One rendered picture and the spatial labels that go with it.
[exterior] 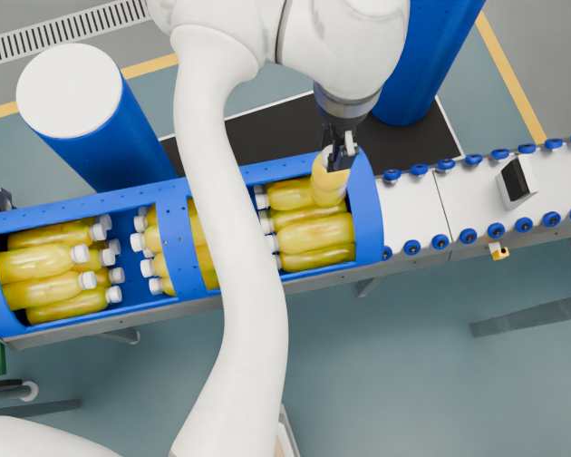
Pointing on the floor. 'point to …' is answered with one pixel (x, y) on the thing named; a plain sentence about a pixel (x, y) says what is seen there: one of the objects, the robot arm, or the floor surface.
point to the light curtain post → (535, 316)
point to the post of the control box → (33, 409)
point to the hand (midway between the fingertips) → (333, 150)
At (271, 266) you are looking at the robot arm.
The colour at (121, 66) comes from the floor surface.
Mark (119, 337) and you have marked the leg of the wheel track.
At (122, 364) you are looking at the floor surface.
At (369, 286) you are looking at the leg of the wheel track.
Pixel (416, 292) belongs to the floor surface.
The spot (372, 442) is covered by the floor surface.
